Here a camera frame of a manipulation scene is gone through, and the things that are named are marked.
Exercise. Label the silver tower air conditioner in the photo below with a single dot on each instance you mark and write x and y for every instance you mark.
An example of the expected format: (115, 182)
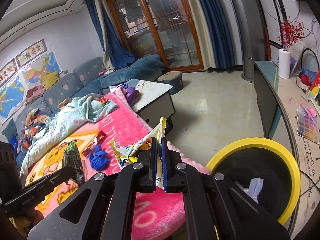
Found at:
(243, 42)

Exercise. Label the blue curtain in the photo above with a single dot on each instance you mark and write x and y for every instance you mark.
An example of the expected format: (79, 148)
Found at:
(117, 52)
(217, 30)

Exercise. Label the colourful bead box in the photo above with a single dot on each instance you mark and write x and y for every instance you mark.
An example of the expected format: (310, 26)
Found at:
(308, 125)

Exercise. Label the wooden sliding glass door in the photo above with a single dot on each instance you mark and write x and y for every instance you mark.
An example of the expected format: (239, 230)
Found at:
(162, 30)

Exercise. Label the round ottoman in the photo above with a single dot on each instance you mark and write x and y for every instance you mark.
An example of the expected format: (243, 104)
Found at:
(171, 80)

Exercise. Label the light blue cartoon quilt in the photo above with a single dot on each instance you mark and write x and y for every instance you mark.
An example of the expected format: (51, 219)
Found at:
(75, 115)

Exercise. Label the colourful clothes pile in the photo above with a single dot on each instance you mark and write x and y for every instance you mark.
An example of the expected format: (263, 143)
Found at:
(35, 123)

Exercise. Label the yellow white snack packet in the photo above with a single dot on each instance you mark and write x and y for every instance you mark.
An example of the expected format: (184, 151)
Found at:
(121, 155)
(160, 127)

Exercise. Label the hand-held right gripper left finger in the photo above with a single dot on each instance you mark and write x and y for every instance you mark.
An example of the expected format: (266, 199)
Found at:
(155, 160)

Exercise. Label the person's left hand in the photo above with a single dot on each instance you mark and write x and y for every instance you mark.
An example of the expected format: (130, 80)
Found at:
(26, 222)

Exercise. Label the beige curtain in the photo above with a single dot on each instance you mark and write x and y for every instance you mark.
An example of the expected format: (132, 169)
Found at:
(103, 30)
(200, 30)

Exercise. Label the red candy wrapper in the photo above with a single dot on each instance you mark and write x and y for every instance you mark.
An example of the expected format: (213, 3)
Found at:
(96, 141)

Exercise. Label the dark television cabinet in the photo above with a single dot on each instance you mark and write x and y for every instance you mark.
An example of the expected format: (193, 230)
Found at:
(287, 100)

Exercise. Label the pink clothes pile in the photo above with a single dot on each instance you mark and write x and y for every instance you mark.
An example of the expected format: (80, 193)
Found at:
(35, 92)

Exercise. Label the red berry branches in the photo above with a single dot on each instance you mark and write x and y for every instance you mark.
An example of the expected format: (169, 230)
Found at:
(291, 35)

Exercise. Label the yellow cushion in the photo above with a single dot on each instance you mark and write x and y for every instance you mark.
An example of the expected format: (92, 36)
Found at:
(52, 80)

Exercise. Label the country map poster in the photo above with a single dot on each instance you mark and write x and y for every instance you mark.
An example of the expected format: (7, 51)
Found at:
(42, 66)

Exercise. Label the black bin with yellow rim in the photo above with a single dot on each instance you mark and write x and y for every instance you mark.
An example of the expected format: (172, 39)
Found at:
(250, 142)

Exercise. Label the blue plastic bag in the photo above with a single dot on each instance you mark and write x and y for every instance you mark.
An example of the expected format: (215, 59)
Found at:
(98, 158)

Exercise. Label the white coffee table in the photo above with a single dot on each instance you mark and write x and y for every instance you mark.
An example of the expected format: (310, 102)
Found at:
(155, 90)

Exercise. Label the pink cartoon blanket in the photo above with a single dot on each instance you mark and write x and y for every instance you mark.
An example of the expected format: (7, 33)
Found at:
(130, 125)

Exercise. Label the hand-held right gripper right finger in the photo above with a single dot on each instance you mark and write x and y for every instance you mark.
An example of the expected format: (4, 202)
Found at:
(164, 160)

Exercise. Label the gold box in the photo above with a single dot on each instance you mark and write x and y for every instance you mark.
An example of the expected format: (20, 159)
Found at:
(64, 104)

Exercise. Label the dark green snack packet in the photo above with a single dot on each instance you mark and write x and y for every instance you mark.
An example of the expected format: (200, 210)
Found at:
(72, 157)

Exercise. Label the red snack packet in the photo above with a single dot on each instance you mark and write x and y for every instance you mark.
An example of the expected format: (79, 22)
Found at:
(102, 101)

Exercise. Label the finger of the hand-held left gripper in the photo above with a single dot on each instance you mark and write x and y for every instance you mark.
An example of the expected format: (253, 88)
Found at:
(66, 176)

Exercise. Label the banded white foam fruit net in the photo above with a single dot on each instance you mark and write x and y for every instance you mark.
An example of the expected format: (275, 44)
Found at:
(256, 186)

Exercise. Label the white vase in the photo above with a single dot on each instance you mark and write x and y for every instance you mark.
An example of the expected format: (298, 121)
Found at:
(284, 65)

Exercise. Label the world map poster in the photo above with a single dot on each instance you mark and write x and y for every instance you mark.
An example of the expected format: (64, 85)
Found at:
(11, 100)

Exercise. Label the framed embroidery picture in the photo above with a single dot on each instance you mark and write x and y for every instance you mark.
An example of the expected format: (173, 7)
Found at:
(7, 71)
(31, 52)

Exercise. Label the purple bag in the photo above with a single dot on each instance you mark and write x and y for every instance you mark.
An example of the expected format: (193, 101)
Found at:
(131, 94)

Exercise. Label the blue grey sofa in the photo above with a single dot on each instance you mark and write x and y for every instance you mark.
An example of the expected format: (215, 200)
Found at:
(130, 70)

